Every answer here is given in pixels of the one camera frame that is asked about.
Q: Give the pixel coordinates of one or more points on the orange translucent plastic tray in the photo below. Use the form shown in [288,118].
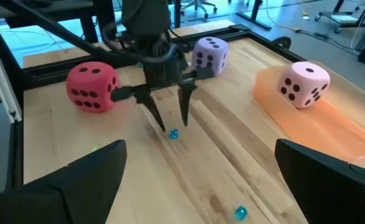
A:
[322,130]

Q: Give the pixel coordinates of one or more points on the silver aluminium extrusion bar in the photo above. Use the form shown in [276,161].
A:
[2,84]

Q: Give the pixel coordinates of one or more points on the large pink foam die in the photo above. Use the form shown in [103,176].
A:
[303,84]

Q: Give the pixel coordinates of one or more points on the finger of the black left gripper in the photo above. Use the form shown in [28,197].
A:
[149,104]
[186,99]

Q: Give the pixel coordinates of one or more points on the small green die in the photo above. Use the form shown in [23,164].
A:
[95,148]

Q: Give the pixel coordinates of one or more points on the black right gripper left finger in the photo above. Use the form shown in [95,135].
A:
[70,193]

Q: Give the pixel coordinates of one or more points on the large purple foam die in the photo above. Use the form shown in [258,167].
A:
[210,54]

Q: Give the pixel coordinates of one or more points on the large red foam die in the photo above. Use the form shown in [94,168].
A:
[90,87]

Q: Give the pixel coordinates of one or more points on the wheeled cart base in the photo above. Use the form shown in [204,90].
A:
[340,19]

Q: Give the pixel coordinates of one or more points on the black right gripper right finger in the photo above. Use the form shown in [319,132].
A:
[325,186]

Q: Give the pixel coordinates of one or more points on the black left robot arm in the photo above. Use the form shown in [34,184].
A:
[145,18]

